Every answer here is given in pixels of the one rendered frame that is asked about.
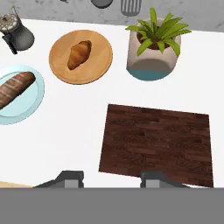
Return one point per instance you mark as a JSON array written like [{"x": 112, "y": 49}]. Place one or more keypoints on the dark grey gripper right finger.
[{"x": 154, "y": 178}]

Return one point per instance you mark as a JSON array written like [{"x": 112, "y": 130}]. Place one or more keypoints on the round wooden plate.
[{"x": 80, "y": 57}]

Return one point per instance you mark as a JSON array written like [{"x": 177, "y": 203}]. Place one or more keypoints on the golden brown croissant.
[{"x": 78, "y": 54}]

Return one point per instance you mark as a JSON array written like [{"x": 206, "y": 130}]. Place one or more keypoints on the light wooden board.
[{"x": 13, "y": 185}]

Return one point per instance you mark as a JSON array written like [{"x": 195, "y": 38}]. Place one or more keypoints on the dark wooden cutting board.
[{"x": 157, "y": 143}]

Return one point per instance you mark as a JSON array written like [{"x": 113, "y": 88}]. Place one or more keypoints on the grey slotted spatula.
[{"x": 131, "y": 7}]

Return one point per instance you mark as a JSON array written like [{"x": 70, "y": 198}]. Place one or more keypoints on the brown baguette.
[{"x": 14, "y": 87}]

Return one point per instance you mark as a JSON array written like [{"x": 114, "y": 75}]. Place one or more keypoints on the dark grey hanging ladle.
[{"x": 102, "y": 3}]

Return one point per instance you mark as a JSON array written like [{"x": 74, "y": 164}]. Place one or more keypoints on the dark grey kettle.
[{"x": 15, "y": 33}]

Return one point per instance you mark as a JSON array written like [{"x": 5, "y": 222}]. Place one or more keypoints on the green plant in white pot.
[{"x": 154, "y": 49}]

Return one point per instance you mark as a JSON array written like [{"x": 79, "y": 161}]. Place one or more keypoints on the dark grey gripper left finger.
[{"x": 71, "y": 178}]

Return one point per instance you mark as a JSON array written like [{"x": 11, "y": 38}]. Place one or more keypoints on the light blue plate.
[{"x": 26, "y": 102}]

